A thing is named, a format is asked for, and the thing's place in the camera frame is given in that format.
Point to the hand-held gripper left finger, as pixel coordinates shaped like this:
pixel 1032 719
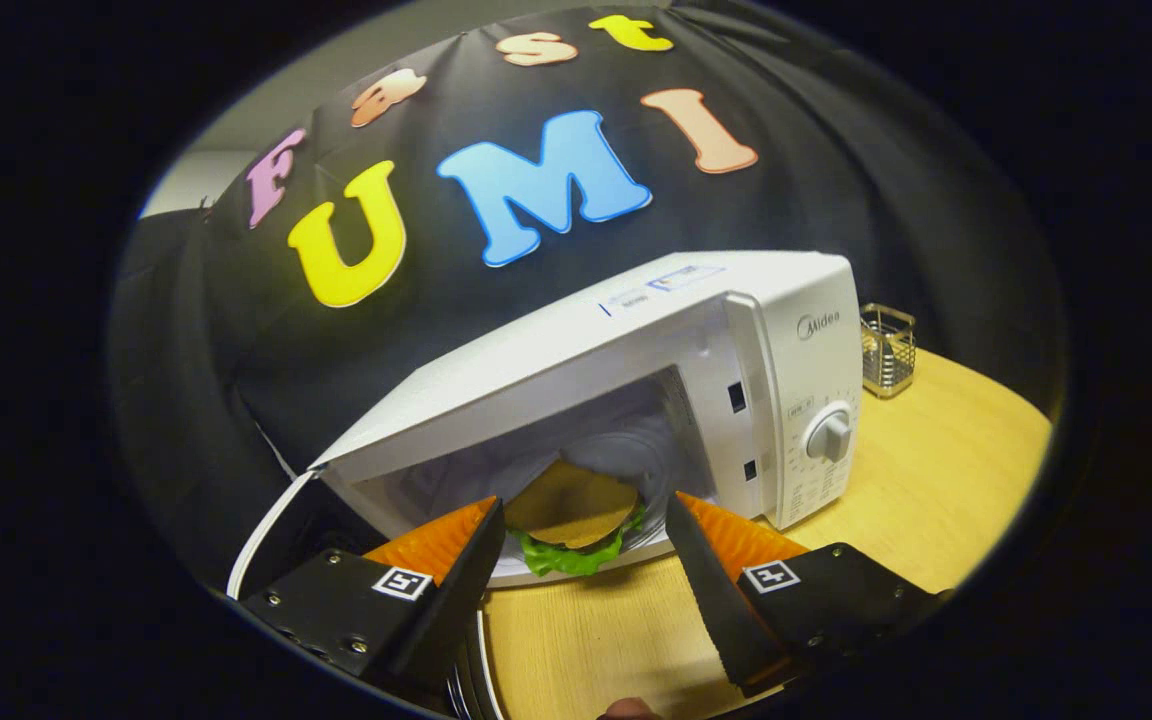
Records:
pixel 456 610

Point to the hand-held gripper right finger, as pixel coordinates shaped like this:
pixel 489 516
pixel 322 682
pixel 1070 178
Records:
pixel 714 600

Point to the toy burger with green lettuce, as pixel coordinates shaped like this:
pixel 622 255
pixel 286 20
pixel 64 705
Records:
pixel 571 500

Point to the white microwave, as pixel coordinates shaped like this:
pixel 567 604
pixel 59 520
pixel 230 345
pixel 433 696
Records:
pixel 636 330

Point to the white plate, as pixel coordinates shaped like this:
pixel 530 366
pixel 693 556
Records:
pixel 464 690

